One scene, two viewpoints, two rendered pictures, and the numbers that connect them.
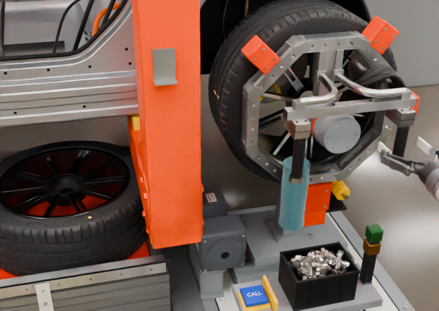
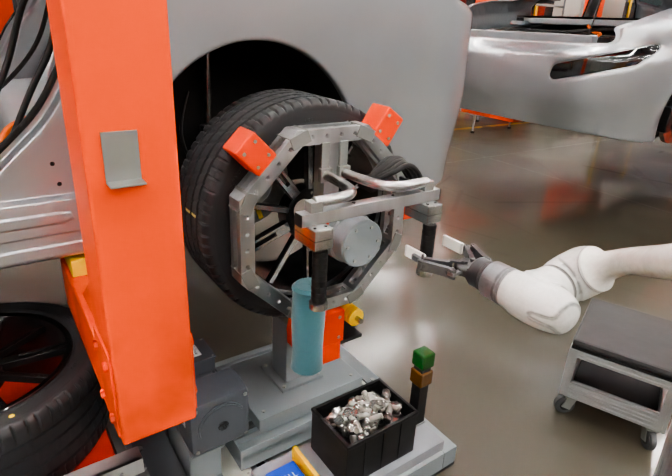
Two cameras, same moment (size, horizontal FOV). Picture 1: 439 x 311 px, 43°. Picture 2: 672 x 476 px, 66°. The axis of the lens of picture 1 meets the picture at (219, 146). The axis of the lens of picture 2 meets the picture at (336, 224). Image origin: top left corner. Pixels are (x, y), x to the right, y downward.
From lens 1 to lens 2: 54 cm
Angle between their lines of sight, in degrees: 21
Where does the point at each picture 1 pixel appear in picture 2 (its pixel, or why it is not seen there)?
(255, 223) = (249, 373)
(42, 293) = not seen: outside the picture
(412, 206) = (402, 322)
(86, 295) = not seen: outside the picture
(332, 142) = (352, 252)
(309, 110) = (328, 212)
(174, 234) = (156, 415)
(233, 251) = (234, 418)
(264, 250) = (268, 406)
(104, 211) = (36, 401)
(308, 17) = (300, 104)
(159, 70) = (114, 166)
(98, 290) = not seen: outside the picture
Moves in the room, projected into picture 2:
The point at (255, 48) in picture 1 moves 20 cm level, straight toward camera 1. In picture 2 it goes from (244, 140) to (257, 163)
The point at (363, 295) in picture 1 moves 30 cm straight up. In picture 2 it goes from (420, 441) to (435, 334)
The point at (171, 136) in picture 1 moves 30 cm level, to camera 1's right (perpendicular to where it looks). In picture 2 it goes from (141, 269) to (294, 252)
